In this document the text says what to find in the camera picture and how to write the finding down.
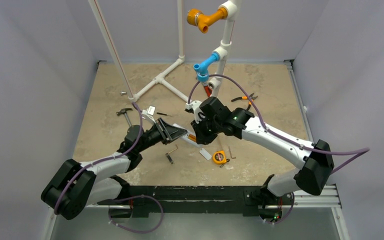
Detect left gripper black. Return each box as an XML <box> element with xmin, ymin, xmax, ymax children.
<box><xmin>136</xmin><ymin>118</ymin><xmax>187</xmax><ymax>153</ymax></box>

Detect orange AAA battery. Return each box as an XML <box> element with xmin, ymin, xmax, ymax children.
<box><xmin>187</xmin><ymin>134</ymin><xmax>197</xmax><ymax>143</ymax></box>

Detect white remote control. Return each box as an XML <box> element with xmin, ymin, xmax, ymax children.
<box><xmin>173</xmin><ymin>123</ymin><xmax>203</xmax><ymax>148</ymax></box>

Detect white battery cover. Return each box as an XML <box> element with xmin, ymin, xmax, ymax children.
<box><xmin>199</xmin><ymin>148</ymin><xmax>212</xmax><ymax>161</ymax></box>

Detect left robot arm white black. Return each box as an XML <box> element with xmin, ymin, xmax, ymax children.
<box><xmin>40</xmin><ymin>118</ymin><xmax>189</xmax><ymax>220</ymax></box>

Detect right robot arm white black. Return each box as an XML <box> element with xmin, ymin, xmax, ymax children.
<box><xmin>185</xmin><ymin>97</ymin><xmax>334</xmax><ymax>204</ymax></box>

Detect small black screwdriver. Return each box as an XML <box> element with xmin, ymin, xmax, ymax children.
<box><xmin>156</xmin><ymin>112</ymin><xmax>172</xmax><ymax>117</ymax></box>

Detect yellow tape measure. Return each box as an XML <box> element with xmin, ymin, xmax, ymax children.
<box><xmin>212</xmin><ymin>150</ymin><xmax>230</xmax><ymax>167</ymax></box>

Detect silver allen key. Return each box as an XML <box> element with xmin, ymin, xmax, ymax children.
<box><xmin>165</xmin><ymin>144</ymin><xmax>179</xmax><ymax>165</ymax></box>

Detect small brown allen key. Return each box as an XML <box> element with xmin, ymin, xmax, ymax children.
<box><xmin>228</xmin><ymin>146</ymin><xmax>237</xmax><ymax>159</ymax></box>

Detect small hammer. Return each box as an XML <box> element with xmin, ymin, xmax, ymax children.
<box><xmin>116</xmin><ymin>107</ymin><xmax>133</xmax><ymax>127</ymax></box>

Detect blue pipe fitting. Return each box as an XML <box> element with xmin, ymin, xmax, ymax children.
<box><xmin>193</xmin><ymin>52</ymin><xmax>220</xmax><ymax>83</ymax></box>

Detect orange pipe fitting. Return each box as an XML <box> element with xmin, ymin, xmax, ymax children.
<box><xmin>186</xmin><ymin>7</ymin><xmax>228</xmax><ymax>34</ymax></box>

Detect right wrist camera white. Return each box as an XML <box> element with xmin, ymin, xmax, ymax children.
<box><xmin>185</xmin><ymin>100</ymin><xmax>206</xmax><ymax>124</ymax></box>

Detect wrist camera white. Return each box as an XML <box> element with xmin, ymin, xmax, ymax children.
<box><xmin>141</xmin><ymin>105</ymin><xmax>156</xmax><ymax>125</ymax></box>
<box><xmin>185</xmin><ymin>100</ymin><xmax>206</xmax><ymax>124</ymax></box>

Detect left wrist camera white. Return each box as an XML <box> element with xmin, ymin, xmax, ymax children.
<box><xmin>141</xmin><ymin>105</ymin><xmax>156</xmax><ymax>125</ymax></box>

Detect orange handled pliers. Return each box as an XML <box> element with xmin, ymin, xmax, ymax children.
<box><xmin>231</xmin><ymin>92</ymin><xmax>258</xmax><ymax>111</ymax></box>

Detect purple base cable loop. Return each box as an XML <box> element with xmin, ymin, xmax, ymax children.
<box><xmin>108</xmin><ymin>195</ymin><xmax>165</xmax><ymax>235</ymax></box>

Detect white PVC pipe frame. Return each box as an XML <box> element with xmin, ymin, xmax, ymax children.
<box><xmin>88</xmin><ymin>0</ymin><xmax>242</xmax><ymax>102</ymax></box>

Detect aluminium rail frame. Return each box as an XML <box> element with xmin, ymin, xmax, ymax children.
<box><xmin>285</xmin><ymin>60</ymin><xmax>334</xmax><ymax>198</ymax></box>

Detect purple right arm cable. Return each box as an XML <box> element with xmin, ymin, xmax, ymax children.
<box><xmin>187</xmin><ymin>74</ymin><xmax>371</xmax><ymax>176</ymax></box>

